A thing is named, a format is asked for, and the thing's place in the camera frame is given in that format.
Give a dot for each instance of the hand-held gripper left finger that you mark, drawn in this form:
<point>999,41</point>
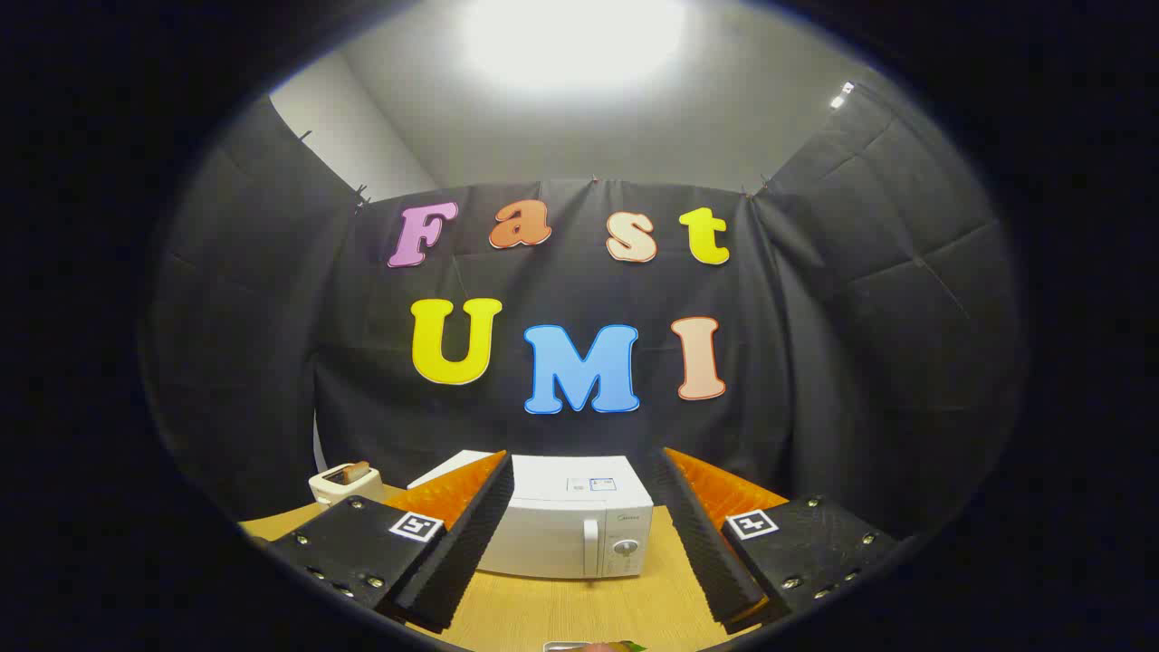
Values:
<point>462,552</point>

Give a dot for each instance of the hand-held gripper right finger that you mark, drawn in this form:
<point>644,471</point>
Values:
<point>706,543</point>

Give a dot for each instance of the white microwave door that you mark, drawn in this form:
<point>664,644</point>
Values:
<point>543,543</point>

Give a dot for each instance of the white microwave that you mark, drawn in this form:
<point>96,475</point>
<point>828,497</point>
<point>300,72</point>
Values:
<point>579,507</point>

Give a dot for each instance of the sandwich with green lettuce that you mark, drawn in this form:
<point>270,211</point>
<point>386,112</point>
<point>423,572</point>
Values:
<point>620,647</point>

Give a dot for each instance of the toast slice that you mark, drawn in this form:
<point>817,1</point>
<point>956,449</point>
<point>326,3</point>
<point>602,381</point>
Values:
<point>357,472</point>

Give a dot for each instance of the white rectangular tray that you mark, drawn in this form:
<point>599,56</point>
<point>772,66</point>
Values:
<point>563,647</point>

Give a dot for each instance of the white toaster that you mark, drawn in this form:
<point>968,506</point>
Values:
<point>330,489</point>

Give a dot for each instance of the small ceiling spotlight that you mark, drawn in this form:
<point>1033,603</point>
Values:
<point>842,94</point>

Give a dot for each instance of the ceiling light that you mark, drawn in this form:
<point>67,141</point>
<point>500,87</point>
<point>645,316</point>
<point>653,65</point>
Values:
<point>575,41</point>

